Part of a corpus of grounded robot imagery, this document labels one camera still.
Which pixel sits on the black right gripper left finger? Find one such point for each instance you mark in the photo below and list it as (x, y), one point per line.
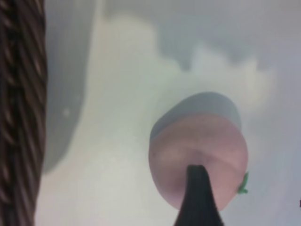
(198, 202)

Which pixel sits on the pink peach with green leaf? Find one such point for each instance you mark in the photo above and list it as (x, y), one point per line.
(188, 146)

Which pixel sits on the dark brown wicker basket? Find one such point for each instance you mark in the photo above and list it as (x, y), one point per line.
(21, 117)

